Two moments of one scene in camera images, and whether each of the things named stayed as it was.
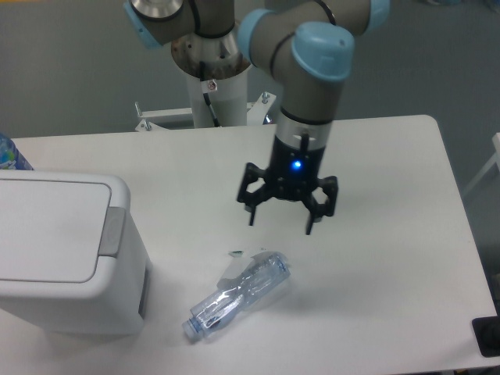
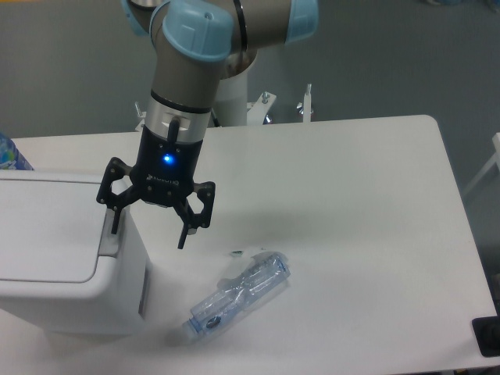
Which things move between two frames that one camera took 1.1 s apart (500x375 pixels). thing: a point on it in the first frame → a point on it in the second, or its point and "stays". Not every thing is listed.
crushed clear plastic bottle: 213,314 stays
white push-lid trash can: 73,259 stays
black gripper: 294,170 → 164,173
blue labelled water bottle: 10,156 stays
